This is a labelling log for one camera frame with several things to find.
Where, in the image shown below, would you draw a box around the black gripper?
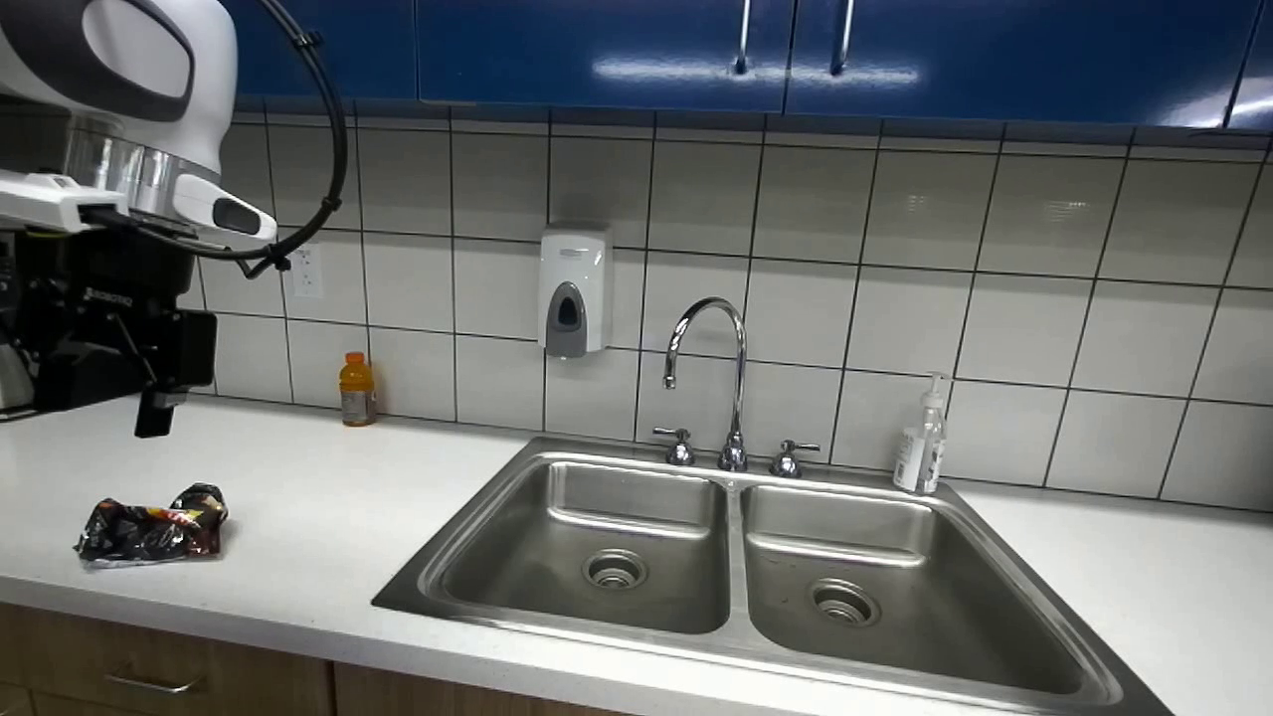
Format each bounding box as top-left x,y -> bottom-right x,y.
5,229 -> 216,436

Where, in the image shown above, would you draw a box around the black chip packet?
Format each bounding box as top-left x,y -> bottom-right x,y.
74,481 -> 226,562

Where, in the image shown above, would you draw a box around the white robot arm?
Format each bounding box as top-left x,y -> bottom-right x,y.
0,0 -> 278,436

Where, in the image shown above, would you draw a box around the stainless steel double sink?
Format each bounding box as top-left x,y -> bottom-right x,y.
377,441 -> 1165,716

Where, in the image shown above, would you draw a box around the orange bottle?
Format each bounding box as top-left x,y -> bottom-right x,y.
338,348 -> 375,427

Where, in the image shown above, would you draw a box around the wooden lower cabinets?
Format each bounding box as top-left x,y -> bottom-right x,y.
0,603 -> 608,716

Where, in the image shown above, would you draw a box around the chrome gooseneck faucet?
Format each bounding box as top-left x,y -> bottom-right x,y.
649,295 -> 828,476

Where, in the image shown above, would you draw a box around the blue upper cabinets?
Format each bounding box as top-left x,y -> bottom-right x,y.
282,0 -> 1273,131

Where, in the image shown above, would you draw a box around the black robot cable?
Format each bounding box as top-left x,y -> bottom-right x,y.
74,0 -> 352,283

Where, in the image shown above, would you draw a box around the white wall soap dispenser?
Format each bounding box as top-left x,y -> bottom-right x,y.
542,229 -> 608,358

